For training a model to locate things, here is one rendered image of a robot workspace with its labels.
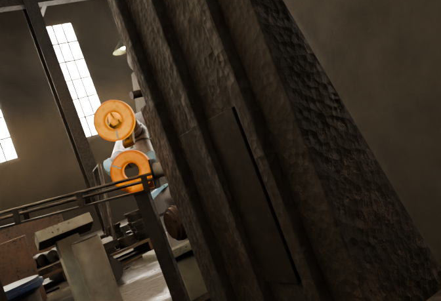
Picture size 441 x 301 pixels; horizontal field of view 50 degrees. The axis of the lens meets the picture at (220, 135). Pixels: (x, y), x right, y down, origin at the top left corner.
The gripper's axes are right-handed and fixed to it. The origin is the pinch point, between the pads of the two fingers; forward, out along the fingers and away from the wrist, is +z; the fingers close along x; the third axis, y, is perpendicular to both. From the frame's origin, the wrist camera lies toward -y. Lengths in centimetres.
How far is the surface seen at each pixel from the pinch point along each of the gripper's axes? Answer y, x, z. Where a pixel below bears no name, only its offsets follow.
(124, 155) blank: -16.1, -0.1, -0.5
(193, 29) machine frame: -14, 42, 60
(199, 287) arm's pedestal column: -66, -7, -86
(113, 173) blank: -20.6, -6.0, -1.7
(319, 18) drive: -38, 63, 88
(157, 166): -23.8, 10.0, -2.0
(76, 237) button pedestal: -30, -42, -39
